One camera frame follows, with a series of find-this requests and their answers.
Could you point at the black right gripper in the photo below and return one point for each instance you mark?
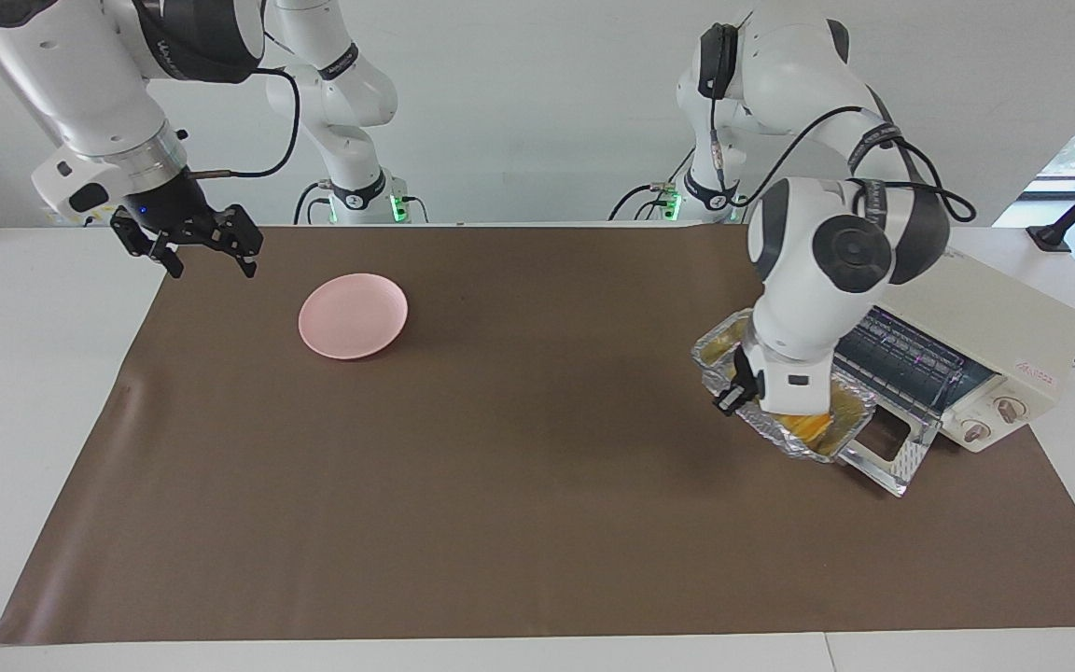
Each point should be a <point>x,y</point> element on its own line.
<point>174,207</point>

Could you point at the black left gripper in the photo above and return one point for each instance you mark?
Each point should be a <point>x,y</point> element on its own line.
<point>746,375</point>

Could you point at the silver foil baking tray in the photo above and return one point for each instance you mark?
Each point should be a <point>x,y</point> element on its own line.
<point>715,359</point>

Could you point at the yellow ridged bread loaf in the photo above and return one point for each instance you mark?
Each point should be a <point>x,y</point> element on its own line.
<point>813,427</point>

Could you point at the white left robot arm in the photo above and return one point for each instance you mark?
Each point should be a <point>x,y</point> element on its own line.
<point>817,308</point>

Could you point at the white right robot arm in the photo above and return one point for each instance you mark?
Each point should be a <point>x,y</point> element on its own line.
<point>80,84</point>

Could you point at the glass oven door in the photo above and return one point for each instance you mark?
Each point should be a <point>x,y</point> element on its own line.
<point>911,462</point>

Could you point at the beige oven knob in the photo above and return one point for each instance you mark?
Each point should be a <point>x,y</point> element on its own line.
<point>1010,408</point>
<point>974,430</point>

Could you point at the cream toaster oven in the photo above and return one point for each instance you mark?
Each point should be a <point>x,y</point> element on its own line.
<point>985,317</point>

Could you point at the pink round plate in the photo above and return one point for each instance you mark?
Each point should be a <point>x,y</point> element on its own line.
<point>351,317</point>

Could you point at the brown table mat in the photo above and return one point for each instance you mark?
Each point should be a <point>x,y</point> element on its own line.
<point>547,541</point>

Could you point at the white wall power strip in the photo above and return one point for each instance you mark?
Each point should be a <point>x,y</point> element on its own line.
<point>80,220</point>

